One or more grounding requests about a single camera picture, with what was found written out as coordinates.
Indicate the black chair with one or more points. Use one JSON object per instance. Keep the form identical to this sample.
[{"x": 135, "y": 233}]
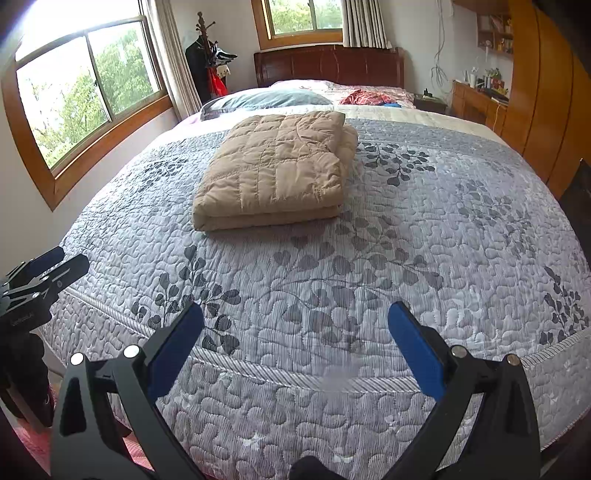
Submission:
[{"x": 577, "y": 194}]

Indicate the grey-blue pillow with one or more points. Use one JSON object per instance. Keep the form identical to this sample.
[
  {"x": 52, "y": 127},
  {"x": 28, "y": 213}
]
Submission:
[{"x": 272, "y": 98}]

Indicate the large wooden-framed window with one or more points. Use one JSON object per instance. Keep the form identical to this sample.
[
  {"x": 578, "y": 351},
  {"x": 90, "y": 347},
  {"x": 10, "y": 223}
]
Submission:
[{"x": 92, "y": 83}]

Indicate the large wooden wardrobe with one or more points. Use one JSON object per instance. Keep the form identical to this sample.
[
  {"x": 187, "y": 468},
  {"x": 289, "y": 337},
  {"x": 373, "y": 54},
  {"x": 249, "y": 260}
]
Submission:
[{"x": 545, "y": 92}]

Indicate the dark wooden headboard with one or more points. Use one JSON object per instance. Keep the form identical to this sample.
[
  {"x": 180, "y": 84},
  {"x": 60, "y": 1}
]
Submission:
[{"x": 323, "y": 64}]

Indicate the red patterned cloth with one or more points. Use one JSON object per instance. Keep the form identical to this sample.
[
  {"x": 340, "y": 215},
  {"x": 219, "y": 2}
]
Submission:
[{"x": 364, "y": 98}]

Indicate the wooden desk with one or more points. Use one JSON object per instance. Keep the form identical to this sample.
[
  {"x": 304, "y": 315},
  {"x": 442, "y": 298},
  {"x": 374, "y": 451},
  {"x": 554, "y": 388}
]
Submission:
[{"x": 471, "y": 106}]

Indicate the beige quilted coat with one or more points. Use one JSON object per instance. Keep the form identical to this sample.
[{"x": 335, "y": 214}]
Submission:
[{"x": 272, "y": 170}]

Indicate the dark wooden nightstand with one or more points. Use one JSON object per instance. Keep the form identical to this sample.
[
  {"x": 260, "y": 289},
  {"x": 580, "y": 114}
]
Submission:
[{"x": 429, "y": 106}]

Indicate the assorted desk trinkets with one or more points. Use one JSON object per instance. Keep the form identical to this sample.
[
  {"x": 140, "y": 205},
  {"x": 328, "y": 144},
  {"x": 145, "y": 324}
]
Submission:
[{"x": 489, "y": 85}]

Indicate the black-white striped cloth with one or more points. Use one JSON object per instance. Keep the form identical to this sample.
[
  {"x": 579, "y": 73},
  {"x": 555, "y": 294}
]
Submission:
[{"x": 224, "y": 55}]

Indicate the patterned beige curtain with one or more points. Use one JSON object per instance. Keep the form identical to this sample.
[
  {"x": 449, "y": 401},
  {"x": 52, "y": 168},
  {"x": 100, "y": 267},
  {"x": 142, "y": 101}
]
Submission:
[{"x": 367, "y": 23}]

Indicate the red hanging bag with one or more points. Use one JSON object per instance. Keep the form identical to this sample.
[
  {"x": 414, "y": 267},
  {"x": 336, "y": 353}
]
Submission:
[{"x": 217, "y": 83}]

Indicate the plain beige curtain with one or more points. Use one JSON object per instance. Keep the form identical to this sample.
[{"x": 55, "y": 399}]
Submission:
[{"x": 175, "y": 60}]

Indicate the wooden coat rack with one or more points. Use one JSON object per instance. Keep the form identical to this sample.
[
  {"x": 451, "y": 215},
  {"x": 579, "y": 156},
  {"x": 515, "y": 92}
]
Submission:
[{"x": 201, "y": 27}]

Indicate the pink checked clothing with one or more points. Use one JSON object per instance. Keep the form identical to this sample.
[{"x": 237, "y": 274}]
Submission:
[{"x": 32, "y": 452}]

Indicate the person's left hand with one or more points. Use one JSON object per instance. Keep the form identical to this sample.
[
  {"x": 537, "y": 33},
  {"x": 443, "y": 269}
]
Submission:
[{"x": 25, "y": 374}]

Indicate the bed with grey quilt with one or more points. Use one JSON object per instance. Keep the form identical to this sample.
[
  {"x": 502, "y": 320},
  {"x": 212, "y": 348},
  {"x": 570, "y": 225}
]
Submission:
[{"x": 369, "y": 258}]

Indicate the wooden wall shelf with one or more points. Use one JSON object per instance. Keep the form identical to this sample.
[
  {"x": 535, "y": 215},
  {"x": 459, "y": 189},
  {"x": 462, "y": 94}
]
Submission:
[{"x": 494, "y": 37}]

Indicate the blue cloth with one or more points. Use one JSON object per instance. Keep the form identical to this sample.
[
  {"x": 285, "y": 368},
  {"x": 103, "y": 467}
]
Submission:
[{"x": 392, "y": 105}]

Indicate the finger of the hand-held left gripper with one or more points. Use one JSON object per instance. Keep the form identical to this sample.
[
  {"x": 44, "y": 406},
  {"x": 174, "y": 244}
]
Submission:
[
  {"x": 48, "y": 259},
  {"x": 69, "y": 274}
]

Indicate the black hanging garment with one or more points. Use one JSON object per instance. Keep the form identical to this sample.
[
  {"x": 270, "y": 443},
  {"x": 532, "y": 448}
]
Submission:
[{"x": 197, "y": 74}]

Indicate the small wooden-framed window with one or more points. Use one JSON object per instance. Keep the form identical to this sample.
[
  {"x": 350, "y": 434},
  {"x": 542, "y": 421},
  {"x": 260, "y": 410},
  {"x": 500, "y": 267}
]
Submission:
[{"x": 300, "y": 16}]

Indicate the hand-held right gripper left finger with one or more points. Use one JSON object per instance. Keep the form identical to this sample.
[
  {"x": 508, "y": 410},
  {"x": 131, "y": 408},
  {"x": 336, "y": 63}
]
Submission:
[{"x": 178, "y": 350}]

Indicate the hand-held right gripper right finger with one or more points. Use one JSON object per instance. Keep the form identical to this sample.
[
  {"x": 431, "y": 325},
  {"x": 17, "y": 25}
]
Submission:
[{"x": 418, "y": 346}]

